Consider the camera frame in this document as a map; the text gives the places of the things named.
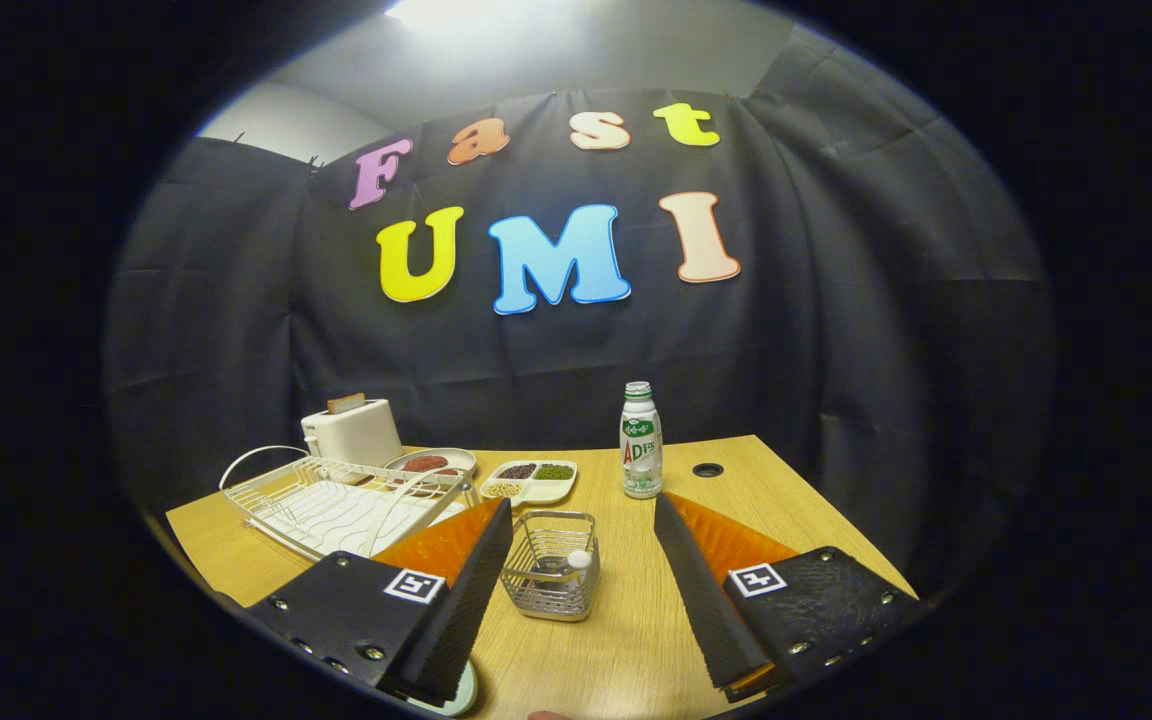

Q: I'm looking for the white drink bottle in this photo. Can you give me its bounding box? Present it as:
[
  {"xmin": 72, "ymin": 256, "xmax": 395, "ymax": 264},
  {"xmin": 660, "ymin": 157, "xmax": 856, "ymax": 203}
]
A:
[{"xmin": 620, "ymin": 381, "xmax": 664, "ymax": 500}]

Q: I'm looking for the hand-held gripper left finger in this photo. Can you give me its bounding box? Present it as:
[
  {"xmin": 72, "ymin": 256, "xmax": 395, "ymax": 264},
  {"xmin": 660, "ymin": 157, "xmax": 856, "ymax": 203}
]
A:
[{"xmin": 246, "ymin": 498, "xmax": 515, "ymax": 706}]

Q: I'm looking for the white wire dish rack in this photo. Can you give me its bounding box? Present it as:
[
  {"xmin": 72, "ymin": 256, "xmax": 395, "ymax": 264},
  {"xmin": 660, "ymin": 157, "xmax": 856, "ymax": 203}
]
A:
[{"xmin": 219, "ymin": 445, "xmax": 482, "ymax": 561}]

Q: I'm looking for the white ribbed drip tray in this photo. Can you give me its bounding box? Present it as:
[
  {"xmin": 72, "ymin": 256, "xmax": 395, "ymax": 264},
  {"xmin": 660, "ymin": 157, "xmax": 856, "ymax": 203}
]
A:
[{"xmin": 271, "ymin": 485, "xmax": 467, "ymax": 559}]

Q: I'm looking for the beige round plate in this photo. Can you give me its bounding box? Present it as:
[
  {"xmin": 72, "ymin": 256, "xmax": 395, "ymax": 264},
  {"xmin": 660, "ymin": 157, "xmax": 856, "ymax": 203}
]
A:
[{"xmin": 383, "ymin": 447, "xmax": 478, "ymax": 481}]

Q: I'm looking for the black backdrop cloth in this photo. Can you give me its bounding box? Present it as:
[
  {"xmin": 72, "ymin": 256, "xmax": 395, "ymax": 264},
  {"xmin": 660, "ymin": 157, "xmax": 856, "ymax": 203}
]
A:
[{"xmin": 101, "ymin": 25, "xmax": 1057, "ymax": 601}]

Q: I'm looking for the pale green plate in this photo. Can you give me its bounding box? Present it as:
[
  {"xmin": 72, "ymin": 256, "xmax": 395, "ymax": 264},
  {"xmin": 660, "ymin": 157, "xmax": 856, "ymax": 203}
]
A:
[{"xmin": 406, "ymin": 660, "xmax": 480, "ymax": 717}]

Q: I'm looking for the white divided tray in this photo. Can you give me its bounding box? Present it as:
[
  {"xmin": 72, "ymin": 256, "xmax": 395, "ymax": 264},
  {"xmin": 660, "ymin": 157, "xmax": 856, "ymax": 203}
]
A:
[{"xmin": 479, "ymin": 459, "xmax": 579, "ymax": 508}]

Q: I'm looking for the white toaster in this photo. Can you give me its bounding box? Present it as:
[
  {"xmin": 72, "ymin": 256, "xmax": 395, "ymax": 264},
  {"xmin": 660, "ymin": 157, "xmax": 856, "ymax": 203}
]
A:
[{"xmin": 300, "ymin": 398, "xmax": 405, "ymax": 469}]

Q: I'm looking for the metal wire basket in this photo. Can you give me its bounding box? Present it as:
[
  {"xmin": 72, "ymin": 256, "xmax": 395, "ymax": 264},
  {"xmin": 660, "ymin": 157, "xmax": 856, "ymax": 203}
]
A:
[{"xmin": 501, "ymin": 510, "xmax": 601, "ymax": 623}]

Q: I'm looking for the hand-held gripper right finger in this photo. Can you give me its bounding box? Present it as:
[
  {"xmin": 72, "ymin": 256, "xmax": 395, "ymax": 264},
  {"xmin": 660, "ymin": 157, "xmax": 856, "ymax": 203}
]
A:
[{"xmin": 652, "ymin": 490, "xmax": 929, "ymax": 703}]

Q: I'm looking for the blue checked handle spoon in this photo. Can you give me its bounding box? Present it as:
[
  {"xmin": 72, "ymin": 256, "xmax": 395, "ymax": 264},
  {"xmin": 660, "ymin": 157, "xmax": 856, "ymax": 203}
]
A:
[{"xmin": 526, "ymin": 549, "xmax": 594, "ymax": 586}]

